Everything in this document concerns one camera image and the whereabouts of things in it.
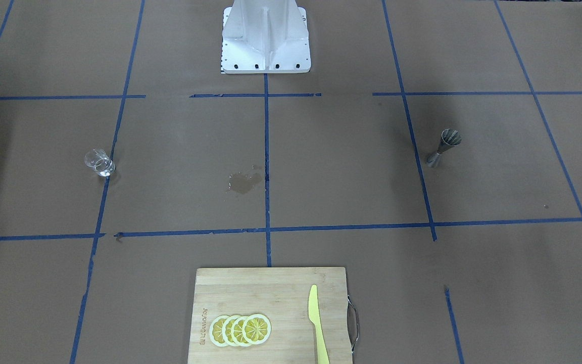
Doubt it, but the steel double jigger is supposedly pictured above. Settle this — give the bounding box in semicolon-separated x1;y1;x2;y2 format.
426;128;462;168

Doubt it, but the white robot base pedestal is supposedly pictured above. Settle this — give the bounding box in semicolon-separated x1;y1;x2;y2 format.
220;1;312;74

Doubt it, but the rear lemon slice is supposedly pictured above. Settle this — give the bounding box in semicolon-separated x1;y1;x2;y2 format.
210;315;229;347

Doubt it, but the clear glass cup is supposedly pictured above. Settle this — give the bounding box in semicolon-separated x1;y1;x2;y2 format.
84;148;116;177

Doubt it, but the yellow plastic knife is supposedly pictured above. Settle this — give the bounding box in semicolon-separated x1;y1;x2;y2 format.
308;284;330;363

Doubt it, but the bamboo cutting board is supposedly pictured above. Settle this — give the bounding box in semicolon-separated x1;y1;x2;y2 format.
187;267;353;363

